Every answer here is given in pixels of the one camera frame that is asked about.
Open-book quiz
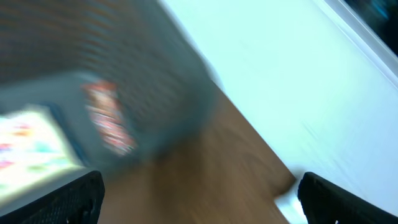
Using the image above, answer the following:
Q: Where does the red chocolate bar wrapper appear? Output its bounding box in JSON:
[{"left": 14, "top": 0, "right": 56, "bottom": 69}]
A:
[{"left": 82, "top": 81, "right": 136, "bottom": 156}]

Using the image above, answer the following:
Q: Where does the large white snack bag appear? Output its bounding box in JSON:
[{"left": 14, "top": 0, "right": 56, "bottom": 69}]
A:
[{"left": 1, "top": 105, "right": 83, "bottom": 203}]

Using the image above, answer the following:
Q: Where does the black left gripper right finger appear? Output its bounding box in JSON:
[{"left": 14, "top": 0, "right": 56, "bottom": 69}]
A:
[{"left": 298, "top": 172, "right": 397, "bottom": 224}]

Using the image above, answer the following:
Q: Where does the grey plastic mesh basket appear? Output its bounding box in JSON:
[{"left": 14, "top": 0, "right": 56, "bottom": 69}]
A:
[{"left": 1, "top": 0, "right": 215, "bottom": 172}]

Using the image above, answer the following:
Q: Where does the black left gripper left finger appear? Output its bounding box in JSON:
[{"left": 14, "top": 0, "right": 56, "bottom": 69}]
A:
[{"left": 1, "top": 170, "right": 105, "bottom": 224}]

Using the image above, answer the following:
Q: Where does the white barcode scanner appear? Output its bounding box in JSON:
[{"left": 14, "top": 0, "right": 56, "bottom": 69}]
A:
[{"left": 274, "top": 189, "right": 308, "bottom": 224}]

